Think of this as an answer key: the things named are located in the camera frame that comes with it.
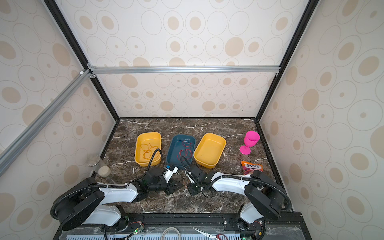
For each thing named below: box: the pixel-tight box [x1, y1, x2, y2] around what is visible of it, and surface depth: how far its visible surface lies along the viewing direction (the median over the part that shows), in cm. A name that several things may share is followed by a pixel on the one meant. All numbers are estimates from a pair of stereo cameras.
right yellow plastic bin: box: [193, 133, 227, 169], surface depth 101 cm
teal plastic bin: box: [166, 134, 196, 170], surface depth 102 cm
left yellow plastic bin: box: [134, 132, 162, 167], surface depth 102 cm
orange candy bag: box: [241, 161, 264, 175], surface depth 93 cm
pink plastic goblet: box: [239, 130, 261, 155], surface depth 92 cm
